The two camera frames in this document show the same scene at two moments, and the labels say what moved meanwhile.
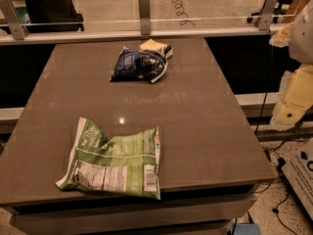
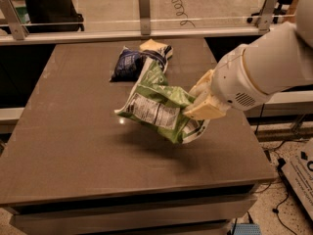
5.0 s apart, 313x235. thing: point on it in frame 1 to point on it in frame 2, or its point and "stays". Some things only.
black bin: x=52 y=9 stays
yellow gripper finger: x=295 y=97 to x=209 y=108
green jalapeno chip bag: x=124 y=163 to x=155 y=102
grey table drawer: x=195 y=215 stays
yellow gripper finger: x=281 y=38 to x=203 y=87
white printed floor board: x=299 y=170 stays
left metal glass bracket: x=16 y=24 stays
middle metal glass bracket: x=145 y=11 stays
